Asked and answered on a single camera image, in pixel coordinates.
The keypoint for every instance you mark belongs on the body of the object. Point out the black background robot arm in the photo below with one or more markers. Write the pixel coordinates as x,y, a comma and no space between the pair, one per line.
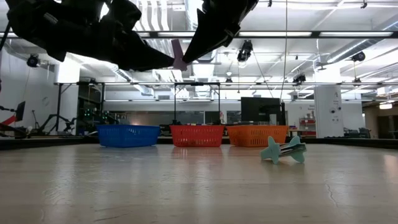
56,116

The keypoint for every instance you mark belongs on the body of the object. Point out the white pillar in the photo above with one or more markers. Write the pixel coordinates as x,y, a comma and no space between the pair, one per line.
328,102

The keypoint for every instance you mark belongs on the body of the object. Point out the blue plastic basket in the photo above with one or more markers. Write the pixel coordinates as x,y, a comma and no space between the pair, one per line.
127,137

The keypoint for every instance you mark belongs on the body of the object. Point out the small background screen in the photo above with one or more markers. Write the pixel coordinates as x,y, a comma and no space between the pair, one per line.
20,110

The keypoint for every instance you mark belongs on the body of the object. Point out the black table frame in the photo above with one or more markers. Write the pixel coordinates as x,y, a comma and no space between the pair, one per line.
46,143

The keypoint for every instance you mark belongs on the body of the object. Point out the lit ceiling lamp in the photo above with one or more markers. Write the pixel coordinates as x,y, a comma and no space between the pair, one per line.
385,106

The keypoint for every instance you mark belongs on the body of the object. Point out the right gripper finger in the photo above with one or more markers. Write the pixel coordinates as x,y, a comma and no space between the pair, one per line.
211,34

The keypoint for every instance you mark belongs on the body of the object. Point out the orange plastic basket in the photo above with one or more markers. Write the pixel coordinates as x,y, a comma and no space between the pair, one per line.
248,135

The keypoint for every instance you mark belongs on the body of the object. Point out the red background object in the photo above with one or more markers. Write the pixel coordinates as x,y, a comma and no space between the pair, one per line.
11,119

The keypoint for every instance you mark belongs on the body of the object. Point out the red background shelf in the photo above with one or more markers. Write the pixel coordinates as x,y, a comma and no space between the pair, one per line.
308,124

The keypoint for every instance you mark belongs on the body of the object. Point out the black ceiling spotlight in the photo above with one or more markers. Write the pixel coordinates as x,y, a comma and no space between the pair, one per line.
32,60
359,56
299,78

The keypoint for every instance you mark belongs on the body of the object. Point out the red plastic basket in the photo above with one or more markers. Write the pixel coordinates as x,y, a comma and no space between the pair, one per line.
196,137

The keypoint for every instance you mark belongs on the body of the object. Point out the black overhead frame beam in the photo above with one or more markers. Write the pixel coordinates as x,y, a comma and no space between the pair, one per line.
315,34

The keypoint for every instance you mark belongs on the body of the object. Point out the purple staple remover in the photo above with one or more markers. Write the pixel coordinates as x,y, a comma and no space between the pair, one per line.
178,49

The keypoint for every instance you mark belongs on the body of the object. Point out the black hanging camera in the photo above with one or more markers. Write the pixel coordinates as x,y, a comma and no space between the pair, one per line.
245,49

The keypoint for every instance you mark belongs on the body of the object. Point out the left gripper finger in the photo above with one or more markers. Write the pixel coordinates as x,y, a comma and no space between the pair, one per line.
136,56

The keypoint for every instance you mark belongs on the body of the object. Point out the black background rig frame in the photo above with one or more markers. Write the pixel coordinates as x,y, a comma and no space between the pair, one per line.
199,83

